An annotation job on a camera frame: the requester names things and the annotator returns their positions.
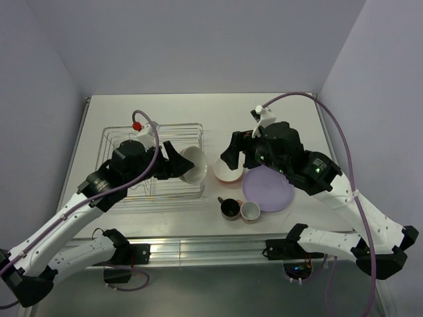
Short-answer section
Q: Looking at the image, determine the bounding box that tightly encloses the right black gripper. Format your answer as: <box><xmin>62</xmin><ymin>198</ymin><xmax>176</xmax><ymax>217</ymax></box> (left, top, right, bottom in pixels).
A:
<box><xmin>220</xmin><ymin>129</ymin><xmax>289</xmax><ymax>175</ymax></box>

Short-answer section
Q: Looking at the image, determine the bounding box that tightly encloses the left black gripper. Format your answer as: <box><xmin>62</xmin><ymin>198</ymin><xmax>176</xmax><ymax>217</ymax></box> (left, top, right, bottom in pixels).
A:
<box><xmin>125</xmin><ymin>140</ymin><xmax>194</xmax><ymax>187</ymax></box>

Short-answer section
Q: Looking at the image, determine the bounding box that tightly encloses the orange bowl white inside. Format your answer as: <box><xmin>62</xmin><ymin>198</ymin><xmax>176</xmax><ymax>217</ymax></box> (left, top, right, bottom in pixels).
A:
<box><xmin>213</xmin><ymin>158</ymin><xmax>243</xmax><ymax>183</ymax></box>

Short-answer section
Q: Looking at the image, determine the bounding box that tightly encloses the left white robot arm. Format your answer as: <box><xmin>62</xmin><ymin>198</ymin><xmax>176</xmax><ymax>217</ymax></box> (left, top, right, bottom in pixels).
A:
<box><xmin>1</xmin><ymin>140</ymin><xmax>194</xmax><ymax>307</ymax></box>

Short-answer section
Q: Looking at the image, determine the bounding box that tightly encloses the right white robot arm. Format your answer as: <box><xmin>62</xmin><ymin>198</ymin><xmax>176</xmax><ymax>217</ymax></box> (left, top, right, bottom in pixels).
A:
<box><xmin>221</xmin><ymin>122</ymin><xmax>419</xmax><ymax>280</ymax></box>

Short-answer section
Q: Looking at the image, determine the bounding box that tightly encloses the purple plate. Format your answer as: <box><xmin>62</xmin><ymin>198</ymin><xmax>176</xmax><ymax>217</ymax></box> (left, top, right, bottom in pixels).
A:
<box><xmin>242</xmin><ymin>166</ymin><xmax>295</xmax><ymax>213</ymax></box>

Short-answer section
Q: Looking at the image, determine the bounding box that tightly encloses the black mug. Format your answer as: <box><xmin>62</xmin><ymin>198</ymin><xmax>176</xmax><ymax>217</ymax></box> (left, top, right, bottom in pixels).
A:
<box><xmin>217</xmin><ymin>197</ymin><xmax>241</xmax><ymax>221</ymax></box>

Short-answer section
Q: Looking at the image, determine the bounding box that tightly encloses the pink mug white inside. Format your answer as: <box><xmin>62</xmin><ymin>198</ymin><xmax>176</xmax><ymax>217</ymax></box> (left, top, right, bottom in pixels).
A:
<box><xmin>237</xmin><ymin>200</ymin><xmax>261</xmax><ymax>225</ymax></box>

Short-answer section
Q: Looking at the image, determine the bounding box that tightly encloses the wire dish rack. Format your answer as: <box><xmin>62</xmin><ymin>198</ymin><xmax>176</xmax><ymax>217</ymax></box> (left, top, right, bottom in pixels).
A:
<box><xmin>95</xmin><ymin>123</ymin><xmax>205</xmax><ymax>212</ymax></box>

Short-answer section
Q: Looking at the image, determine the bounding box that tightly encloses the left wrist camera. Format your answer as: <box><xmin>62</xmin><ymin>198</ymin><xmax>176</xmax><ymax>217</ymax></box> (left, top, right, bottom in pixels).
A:
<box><xmin>132</xmin><ymin>122</ymin><xmax>159</xmax><ymax>149</ymax></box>

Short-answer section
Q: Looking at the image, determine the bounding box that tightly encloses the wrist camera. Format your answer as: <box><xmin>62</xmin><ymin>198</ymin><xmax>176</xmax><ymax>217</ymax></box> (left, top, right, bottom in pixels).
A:
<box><xmin>132</xmin><ymin>122</ymin><xmax>159</xmax><ymax>149</ymax></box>
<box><xmin>250</xmin><ymin>105</ymin><xmax>276</xmax><ymax>138</ymax></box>

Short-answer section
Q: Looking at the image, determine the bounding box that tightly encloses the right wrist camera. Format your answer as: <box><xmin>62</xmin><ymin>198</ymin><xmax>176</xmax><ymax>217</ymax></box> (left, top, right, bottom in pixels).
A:
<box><xmin>250</xmin><ymin>105</ymin><xmax>276</xmax><ymax>138</ymax></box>

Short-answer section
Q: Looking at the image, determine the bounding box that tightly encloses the aluminium rail frame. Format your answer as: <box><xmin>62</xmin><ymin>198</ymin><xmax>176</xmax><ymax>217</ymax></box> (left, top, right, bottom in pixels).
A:
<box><xmin>32</xmin><ymin>232</ymin><xmax>379</xmax><ymax>268</ymax></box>

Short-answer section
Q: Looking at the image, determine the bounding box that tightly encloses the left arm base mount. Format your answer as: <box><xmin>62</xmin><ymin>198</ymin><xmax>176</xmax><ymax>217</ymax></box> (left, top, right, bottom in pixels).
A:
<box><xmin>96</xmin><ymin>243</ymin><xmax>151</xmax><ymax>291</ymax></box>

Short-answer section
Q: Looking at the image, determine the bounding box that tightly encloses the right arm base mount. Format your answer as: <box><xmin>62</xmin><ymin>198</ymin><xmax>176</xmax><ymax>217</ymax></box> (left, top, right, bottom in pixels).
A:
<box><xmin>262</xmin><ymin>239</ymin><xmax>328</xmax><ymax>284</ymax></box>

